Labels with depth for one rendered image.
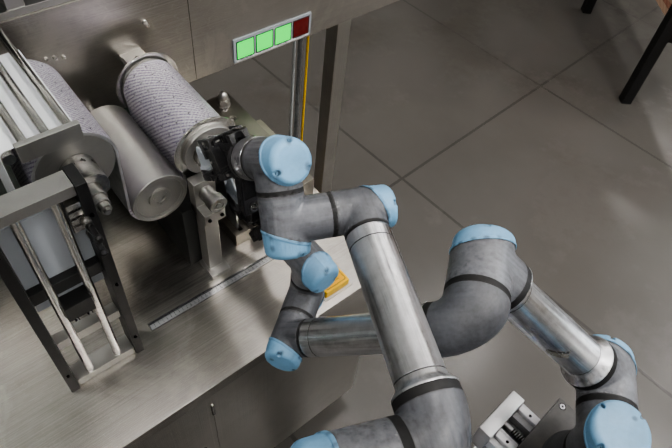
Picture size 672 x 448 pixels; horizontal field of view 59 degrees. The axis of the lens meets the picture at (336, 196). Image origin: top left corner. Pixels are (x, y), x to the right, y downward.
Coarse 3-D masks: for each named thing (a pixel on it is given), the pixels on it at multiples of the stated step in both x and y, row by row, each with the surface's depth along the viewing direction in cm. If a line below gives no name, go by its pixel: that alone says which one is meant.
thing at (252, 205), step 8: (240, 184) 105; (248, 184) 106; (240, 192) 107; (248, 192) 107; (240, 200) 109; (248, 200) 108; (256, 200) 109; (240, 208) 110; (248, 208) 109; (256, 208) 110
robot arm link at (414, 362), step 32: (352, 192) 96; (384, 192) 96; (352, 224) 93; (384, 224) 93; (352, 256) 92; (384, 256) 88; (384, 288) 85; (384, 320) 83; (416, 320) 82; (384, 352) 82; (416, 352) 79; (416, 384) 76; (448, 384) 76; (416, 416) 73; (448, 416) 73
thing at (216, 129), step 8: (208, 128) 117; (216, 128) 118; (224, 128) 119; (192, 136) 116; (200, 136) 116; (192, 144) 116; (184, 152) 117; (192, 152) 118; (184, 160) 118; (192, 160) 119; (192, 168) 121
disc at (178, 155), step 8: (208, 120) 116; (216, 120) 118; (224, 120) 119; (192, 128) 115; (200, 128) 116; (184, 136) 115; (184, 144) 116; (176, 152) 116; (176, 160) 118; (184, 168) 121
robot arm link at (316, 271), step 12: (312, 252) 119; (324, 252) 120; (288, 264) 121; (300, 264) 118; (312, 264) 117; (324, 264) 117; (300, 276) 119; (312, 276) 117; (324, 276) 117; (336, 276) 121; (312, 288) 118; (324, 288) 121
